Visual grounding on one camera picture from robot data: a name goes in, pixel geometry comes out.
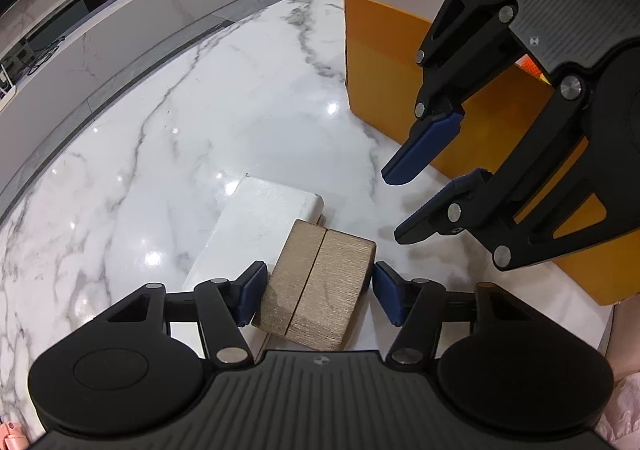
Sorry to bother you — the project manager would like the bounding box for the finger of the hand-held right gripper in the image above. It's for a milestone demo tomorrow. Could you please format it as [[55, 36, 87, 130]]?
[[395, 74, 640, 273], [381, 0, 521, 187]]

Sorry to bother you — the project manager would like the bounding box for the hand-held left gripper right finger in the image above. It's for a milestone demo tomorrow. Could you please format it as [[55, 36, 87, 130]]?
[[372, 261, 531, 365]]

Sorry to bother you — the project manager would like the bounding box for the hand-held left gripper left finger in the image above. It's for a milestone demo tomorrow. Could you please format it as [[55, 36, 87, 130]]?
[[107, 260, 268, 365]]

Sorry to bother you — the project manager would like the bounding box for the gold brushed box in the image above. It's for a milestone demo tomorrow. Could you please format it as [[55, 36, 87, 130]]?
[[251, 220, 377, 352]]

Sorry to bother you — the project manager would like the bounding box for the orange cardboard box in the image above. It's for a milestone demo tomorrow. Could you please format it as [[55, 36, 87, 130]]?
[[344, 0, 640, 307]]

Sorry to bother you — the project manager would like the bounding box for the white flat box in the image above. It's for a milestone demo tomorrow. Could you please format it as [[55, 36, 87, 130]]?
[[181, 174, 325, 351]]

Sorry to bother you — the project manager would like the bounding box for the person's pink clothing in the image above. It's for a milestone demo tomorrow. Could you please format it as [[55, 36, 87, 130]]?
[[595, 300, 640, 450]]

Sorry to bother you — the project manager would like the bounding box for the pink plastic tool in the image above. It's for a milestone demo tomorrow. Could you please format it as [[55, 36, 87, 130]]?
[[0, 421, 25, 450]]

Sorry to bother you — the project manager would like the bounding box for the white wire rack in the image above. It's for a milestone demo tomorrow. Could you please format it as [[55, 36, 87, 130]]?
[[0, 64, 16, 100]]

